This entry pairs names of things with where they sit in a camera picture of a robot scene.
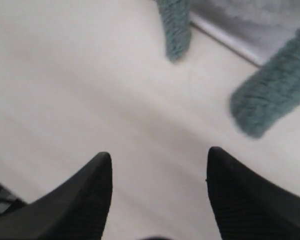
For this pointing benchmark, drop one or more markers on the white rectangular tray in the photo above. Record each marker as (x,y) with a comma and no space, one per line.
(254,29)

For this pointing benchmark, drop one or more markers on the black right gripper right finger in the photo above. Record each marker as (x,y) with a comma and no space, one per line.
(245,205)

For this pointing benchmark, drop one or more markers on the green fuzzy scarf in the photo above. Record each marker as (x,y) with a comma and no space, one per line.
(269,94)

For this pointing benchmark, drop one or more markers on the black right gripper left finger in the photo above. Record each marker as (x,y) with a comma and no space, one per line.
(75,210)

